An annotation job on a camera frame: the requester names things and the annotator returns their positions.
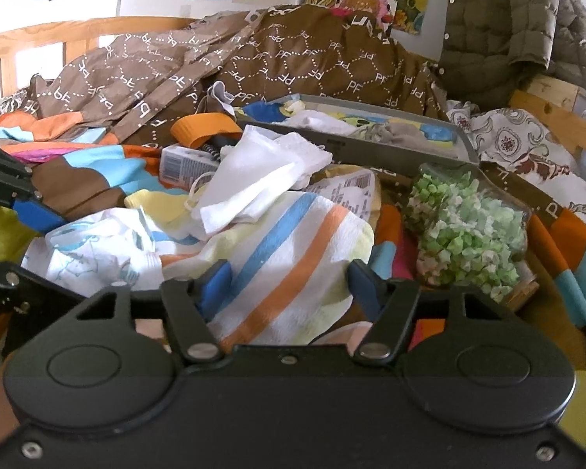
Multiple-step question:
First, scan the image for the white cloth with blue drawing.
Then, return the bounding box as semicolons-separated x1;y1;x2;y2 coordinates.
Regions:
22;208;164;299

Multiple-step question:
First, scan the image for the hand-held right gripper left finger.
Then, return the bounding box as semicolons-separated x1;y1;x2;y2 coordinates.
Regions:
73;260;234;365

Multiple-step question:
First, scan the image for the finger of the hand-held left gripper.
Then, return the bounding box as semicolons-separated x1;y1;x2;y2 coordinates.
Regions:
0;251;86;323
0;137;76;223

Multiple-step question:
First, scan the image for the pale pink cloth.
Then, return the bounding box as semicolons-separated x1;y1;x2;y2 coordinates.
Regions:
313;321;374;357

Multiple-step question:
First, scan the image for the black object with spring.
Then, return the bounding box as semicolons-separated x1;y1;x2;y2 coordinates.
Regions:
202;133;247;163

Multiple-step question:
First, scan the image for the brown white patterned pillow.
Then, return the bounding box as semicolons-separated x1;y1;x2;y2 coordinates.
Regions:
0;90;30;128

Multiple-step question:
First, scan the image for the white crumpled cloth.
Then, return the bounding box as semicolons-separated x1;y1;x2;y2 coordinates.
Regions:
286;110;359;134

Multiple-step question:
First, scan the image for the orange cloth piece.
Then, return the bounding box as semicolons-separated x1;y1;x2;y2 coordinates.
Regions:
171;113;243;150

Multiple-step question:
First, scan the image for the tan bag with white label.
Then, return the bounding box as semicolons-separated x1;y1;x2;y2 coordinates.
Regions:
307;168;384;228

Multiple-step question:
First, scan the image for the pale yellow cloth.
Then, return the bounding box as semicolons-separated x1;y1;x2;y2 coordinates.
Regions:
124;188;216;242

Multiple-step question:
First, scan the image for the olive quilted puffer jacket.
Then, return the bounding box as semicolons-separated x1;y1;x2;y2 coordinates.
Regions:
439;0;584;111

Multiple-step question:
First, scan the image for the white carton box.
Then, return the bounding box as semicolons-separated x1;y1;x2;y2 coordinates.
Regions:
160;145;220;186

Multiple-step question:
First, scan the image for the white floral bedsheet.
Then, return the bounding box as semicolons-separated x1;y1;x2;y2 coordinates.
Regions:
447;100;586;226

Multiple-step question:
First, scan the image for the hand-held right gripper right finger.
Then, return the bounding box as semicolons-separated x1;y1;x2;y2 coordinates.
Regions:
347;260;500;367

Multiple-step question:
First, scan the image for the yellow cartoon printed cloth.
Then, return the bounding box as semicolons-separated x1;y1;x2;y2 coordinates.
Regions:
244;102;459;152

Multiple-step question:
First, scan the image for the glass jar of paper stars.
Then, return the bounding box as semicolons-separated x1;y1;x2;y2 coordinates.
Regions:
403;163;540;311

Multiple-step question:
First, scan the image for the white striped towel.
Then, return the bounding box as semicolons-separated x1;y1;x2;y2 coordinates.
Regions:
161;190;376;353

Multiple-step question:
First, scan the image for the grey storage box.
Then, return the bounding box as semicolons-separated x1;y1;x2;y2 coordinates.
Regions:
237;93;480;167

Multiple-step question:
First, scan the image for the brown patterned blanket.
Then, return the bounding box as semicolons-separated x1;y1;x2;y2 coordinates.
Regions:
0;16;586;167

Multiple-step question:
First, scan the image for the white waffle towel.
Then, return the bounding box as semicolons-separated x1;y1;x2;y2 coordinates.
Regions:
273;134;334;191

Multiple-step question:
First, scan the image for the small white grey cloth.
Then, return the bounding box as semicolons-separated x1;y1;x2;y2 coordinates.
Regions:
207;81;236;107

